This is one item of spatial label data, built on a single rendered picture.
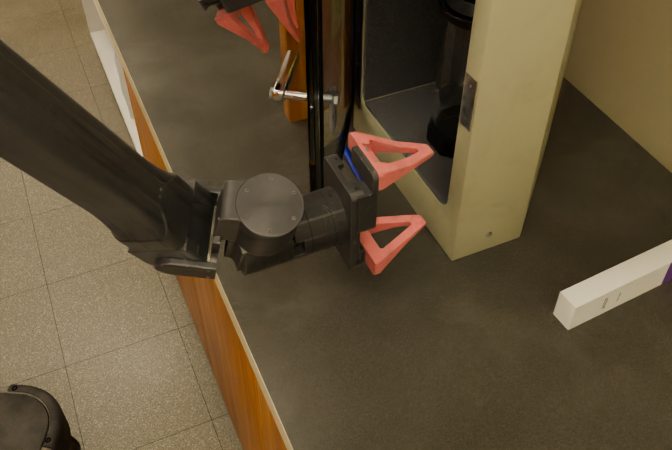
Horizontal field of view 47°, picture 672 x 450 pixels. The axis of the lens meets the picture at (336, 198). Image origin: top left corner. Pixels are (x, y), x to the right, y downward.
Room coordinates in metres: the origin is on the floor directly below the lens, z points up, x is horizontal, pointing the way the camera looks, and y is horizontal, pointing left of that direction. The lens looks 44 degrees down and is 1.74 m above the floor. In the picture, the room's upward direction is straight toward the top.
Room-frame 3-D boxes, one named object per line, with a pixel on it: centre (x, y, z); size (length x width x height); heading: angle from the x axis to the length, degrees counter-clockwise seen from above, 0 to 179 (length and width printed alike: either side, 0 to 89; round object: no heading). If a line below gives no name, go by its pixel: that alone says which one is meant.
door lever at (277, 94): (0.76, 0.04, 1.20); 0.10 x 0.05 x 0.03; 170
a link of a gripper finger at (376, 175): (0.55, -0.05, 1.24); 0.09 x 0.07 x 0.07; 114
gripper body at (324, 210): (0.52, 0.02, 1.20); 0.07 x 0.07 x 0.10; 24
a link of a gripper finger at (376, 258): (0.55, -0.05, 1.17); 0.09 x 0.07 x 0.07; 114
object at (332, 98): (0.72, 0.01, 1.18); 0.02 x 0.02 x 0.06; 80
